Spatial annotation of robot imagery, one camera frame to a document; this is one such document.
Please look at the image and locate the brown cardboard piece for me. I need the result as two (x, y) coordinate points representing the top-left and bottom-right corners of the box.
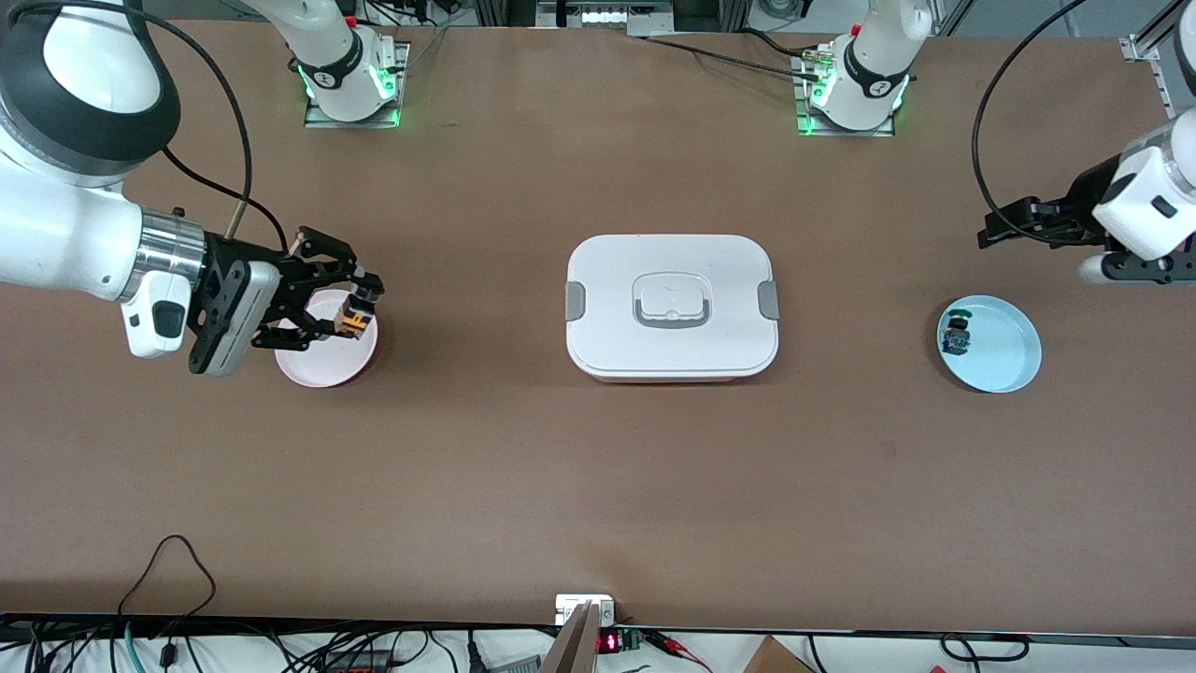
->
(743, 636), (814, 673)

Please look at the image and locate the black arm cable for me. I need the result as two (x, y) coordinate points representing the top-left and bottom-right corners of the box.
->
(972, 0), (1089, 246)
(5, 0), (289, 253)

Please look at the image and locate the orange and black switch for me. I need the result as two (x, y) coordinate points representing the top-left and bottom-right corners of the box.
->
(338, 290), (377, 339)

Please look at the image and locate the white socket box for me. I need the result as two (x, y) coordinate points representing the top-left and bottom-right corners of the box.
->
(555, 594), (616, 626)

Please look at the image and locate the pale pink round plate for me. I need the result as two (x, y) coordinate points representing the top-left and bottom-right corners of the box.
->
(274, 288), (379, 390)

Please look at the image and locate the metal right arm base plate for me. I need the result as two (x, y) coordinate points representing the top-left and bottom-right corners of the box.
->
(304, 42), (412, 129)

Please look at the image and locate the black looped cable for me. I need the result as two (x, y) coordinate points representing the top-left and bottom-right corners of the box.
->
(117, 534), (218, 646)

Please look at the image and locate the blue and black switch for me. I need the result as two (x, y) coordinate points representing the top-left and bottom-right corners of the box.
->
(942, 308), (975, 358)

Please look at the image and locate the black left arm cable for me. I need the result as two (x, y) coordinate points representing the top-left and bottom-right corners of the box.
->
(972, 0), (1089, 246)

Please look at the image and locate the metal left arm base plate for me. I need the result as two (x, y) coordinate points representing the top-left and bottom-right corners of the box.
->
(794, 51), (898, 138)

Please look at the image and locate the white lunch box grey handle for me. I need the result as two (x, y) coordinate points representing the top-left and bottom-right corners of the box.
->
(564, 234), (780, 384)

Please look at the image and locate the black device with lights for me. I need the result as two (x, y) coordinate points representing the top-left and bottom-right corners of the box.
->
(537, 0), (674, 35)

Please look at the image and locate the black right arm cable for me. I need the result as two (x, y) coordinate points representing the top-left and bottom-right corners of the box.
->
(5, 0), (289, 253)

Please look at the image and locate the light blue round plate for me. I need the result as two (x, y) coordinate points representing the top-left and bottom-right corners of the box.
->
(936, 294), (1043, 394)

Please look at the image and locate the black coiled cable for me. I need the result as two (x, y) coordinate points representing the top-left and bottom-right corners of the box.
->
(939, 634), (1031, 663)

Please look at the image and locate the grey camera post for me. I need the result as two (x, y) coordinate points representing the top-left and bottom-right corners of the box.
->
(540, 603), (601, 673)

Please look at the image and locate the black cable on table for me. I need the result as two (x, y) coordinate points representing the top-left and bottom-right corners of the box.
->
(635, 30), (825, 81)

